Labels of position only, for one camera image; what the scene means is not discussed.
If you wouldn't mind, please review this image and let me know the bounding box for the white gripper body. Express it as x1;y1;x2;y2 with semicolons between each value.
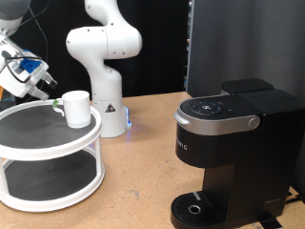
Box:
0;41;51;98

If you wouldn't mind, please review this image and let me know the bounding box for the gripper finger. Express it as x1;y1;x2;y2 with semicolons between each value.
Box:
28;86;51;101
42;72;59;90

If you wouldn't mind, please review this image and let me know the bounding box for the white mug with green tape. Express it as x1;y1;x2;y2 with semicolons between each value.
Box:
51;90;92;130

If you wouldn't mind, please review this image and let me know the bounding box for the black Keurig coffee machine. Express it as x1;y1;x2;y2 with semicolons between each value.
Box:
170;77;305;229

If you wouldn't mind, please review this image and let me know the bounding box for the white two-tier turntable shelf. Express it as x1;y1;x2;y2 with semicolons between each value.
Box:
0;98;106;213

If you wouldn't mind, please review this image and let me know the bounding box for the black tape strip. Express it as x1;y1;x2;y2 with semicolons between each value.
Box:
256;212;284;229

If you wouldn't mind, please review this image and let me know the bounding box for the black looped gripper cable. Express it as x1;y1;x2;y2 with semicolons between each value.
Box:
1;50;43;85

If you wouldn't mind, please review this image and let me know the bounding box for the blue cable connector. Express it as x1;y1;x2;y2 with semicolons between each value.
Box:
19;57;42;74

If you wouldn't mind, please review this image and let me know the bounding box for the black hanging cable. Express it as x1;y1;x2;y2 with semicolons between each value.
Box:
18;0;51;65

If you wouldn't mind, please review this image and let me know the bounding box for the black power cord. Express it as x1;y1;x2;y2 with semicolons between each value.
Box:
283;190;305;207

